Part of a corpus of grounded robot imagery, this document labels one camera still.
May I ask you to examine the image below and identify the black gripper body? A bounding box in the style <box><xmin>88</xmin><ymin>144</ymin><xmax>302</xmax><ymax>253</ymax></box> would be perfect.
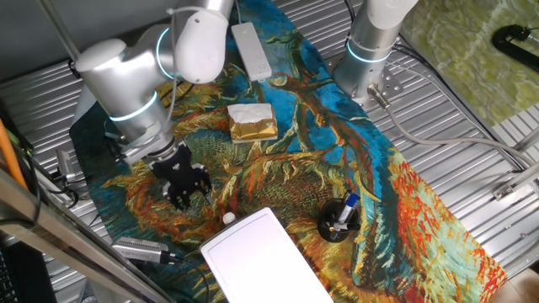
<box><xmin>150</xmin><ymin>142</ymin><xmax>195</xmax><ymax>182</ymax></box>

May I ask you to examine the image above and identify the white power strip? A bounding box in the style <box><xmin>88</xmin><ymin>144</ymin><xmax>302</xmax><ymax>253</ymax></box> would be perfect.
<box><xmin>230</xmin><ymin>21</ymin><xmax>274</xmax><ymax>83</ymax></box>

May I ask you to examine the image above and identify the grey slanted pole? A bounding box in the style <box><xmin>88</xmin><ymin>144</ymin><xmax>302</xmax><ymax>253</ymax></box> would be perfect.
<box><xmin>35</xmin><ymin>0</ymin><xmax>83</xmax><ymax>81</ymax></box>

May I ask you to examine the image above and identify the silver camera on stand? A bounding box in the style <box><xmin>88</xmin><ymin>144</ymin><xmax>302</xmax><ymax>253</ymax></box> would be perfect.
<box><xmin>56</xmin><ymin>149</ymin><xmax>77</xmax><ymax>181</ymax></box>

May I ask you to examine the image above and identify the green marbled mat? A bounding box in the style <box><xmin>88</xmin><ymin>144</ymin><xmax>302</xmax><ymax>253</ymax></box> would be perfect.
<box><xmin>399</xmin><ymin>0</ymin><xmax>539</xmax><ymax>127</ymax></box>

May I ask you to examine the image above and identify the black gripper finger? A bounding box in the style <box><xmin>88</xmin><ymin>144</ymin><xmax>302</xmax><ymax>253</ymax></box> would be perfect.
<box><xmin>163</xmin><ymin>179</ymin><xmax>193</xmax><ymax>211</ymax></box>
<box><xmin>189</xmin><ymin>167</ymin><xmax>213</xmax><ymax>199</ymax></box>

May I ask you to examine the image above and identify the aluminium frame bar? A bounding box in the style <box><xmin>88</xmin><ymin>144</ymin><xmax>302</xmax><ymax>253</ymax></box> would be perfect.
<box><xmin>0</xmin><ymin>167</ymin><xmax>176</xmax><ymax>303</ymax></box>

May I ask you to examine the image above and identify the gold and white tissue pack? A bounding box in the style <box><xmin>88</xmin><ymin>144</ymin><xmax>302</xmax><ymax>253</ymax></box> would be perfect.
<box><xmin>227</xmin><ymin>103</ymin><xmax>279</xmax><ymax>145</ymax></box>

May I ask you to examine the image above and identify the black clamp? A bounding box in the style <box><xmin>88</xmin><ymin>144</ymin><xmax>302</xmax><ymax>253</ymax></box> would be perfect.
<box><xmin>491</xmin><ymin>24</ymin><xmax>539</xmax><ymax>73</ymax></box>

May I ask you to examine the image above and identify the aluminium rail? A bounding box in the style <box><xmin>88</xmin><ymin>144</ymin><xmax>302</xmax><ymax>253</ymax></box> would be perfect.
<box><xmin>491</xmin><ymin>125</ymin><xmax>539</xmax><ymax>202</ymax></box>

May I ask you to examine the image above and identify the sunflower painting cloth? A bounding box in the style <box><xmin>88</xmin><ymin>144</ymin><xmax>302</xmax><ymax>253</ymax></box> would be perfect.
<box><xmin>69</xmin><ymin>0</ymin><xmax>509</xmax><ymax>303</ymax></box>

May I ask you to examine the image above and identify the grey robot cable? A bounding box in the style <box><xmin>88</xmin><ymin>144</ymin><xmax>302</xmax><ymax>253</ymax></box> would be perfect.
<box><xmin>366</xmin><ymin>82</ymin><xmax>538</xmax><ymax>167</ymax></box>

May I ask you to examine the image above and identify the grey marker with blue cap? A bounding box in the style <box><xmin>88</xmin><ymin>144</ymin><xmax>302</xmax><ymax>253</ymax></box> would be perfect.
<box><xmin>336</xmin><ymin>191</ymin><xmax>361</xmax><ymax>226</ymax></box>

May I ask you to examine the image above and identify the black pen with gold tip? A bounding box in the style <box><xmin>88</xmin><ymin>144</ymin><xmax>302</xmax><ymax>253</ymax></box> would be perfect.
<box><xmin>329</xmin><ymin>221</ymin><xmax>362</xmax><ymax>233</ymax></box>

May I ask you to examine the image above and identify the orange cable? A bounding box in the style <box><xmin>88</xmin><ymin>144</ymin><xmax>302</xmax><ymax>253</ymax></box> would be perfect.
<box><xmin>0</xmin><ymin>117</ymin><xmax>29</xmax><ymax>190</ymax></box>

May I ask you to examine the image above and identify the black mesh pen holder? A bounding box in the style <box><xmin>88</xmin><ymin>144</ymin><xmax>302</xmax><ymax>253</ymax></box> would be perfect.
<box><xmin>317</xmin><ymin>197</ymin><xmax>362</xmax><ymax>244</ymax></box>

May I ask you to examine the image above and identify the silver camera with black cable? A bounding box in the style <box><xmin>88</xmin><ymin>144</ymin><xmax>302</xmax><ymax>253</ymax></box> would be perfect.
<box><xmin>111</xmin><ymin>236</ymin><xmax>211</xmax><ymax>303</ymax></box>

